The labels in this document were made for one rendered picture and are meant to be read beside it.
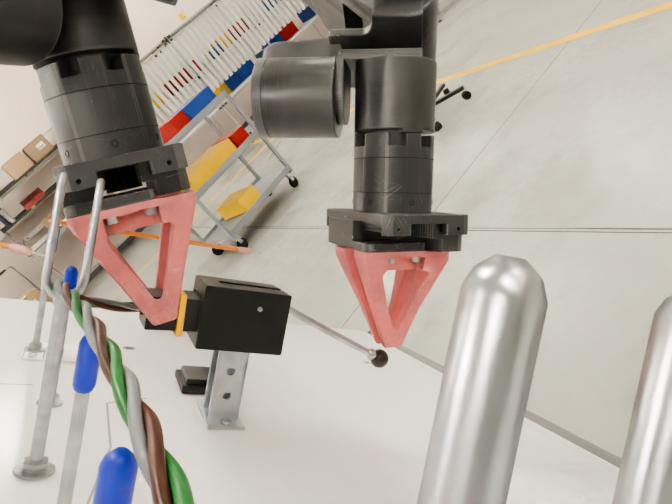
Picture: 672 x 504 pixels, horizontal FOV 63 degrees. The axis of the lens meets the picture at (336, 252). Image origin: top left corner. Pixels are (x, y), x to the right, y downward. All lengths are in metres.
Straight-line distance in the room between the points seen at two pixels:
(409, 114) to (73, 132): 0.20
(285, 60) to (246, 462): 0.26
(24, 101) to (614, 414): 8.01
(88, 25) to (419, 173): 0.21
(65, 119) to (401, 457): 0.28
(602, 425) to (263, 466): 1.36
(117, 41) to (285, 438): 0.26
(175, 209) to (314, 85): 0.13
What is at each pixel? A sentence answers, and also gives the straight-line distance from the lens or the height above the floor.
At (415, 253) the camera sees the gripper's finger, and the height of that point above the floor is 1.09.
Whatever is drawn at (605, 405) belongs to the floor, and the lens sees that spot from 1.66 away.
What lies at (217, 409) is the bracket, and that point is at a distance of 0.38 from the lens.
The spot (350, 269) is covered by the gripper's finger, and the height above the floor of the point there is 1.10.
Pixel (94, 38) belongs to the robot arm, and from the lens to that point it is 0.34.
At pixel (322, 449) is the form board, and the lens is 0.37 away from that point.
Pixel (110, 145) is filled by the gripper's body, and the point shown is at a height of 1.27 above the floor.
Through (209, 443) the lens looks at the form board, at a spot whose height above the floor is 1.11.
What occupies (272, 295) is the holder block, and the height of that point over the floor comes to 1.14.
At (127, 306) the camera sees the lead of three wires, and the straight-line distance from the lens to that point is 0.36.
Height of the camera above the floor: 1.28
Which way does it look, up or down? 23 degrees down
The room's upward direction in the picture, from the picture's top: 41 degrees counter-clockwise
